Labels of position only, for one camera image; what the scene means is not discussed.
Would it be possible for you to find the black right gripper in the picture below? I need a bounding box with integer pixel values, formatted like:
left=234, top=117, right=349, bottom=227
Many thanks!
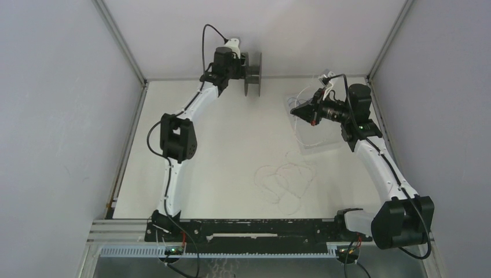
left=291, top=87, right=352, bottom=126

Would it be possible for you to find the dark grey perforated spool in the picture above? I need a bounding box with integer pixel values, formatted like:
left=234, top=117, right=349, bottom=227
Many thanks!
left=244, top=52, right=262, bottom=97

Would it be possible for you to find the white beaded cable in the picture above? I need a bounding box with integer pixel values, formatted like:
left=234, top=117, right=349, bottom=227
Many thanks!
left=254, top=75, right=332, bottom=217

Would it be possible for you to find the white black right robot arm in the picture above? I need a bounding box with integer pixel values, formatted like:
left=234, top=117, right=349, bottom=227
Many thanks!
left=290, top=83, right=435, bottom=250

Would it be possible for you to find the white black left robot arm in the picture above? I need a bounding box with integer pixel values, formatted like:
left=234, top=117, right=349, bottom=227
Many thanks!
left=156, top=46, right=251, bottom=242

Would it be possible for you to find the clear plastic two-compartment tray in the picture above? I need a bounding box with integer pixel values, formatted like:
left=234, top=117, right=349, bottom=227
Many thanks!
left=284, top=94, right=346, bottom=156

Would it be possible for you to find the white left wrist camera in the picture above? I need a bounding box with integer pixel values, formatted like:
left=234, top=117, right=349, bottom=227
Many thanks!
left=224, top=38, right=241, bottom=58

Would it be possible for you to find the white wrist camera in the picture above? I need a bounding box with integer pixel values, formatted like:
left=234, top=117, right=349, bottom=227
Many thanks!
left=318, top=69, right=336, bottom=100
left=224, top=38, right=241, bottom=58

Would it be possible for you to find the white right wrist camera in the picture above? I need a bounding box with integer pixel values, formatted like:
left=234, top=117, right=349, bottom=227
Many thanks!
left=318, top=69, right=336, bottom=100

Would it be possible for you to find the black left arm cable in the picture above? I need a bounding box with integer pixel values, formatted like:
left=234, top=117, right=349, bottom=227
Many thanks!
left=146, top=23, right=229, bottom=278

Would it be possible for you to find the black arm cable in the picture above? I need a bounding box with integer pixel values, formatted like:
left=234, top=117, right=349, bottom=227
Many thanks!
left=146, top=23, right=229, bottom=278
left=322, top=74, right=433, bottom=261

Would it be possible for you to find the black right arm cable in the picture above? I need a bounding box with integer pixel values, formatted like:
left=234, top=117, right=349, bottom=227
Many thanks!
left=322, top=74, right=433, bottom=261

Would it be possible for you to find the white slotted cable duct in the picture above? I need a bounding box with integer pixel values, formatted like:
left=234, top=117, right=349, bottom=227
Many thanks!
left=99, top=245, right=347, bottom=258

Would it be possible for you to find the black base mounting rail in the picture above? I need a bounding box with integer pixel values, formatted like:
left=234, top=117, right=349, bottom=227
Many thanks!
left=144, top=211, right=372, bottom=253

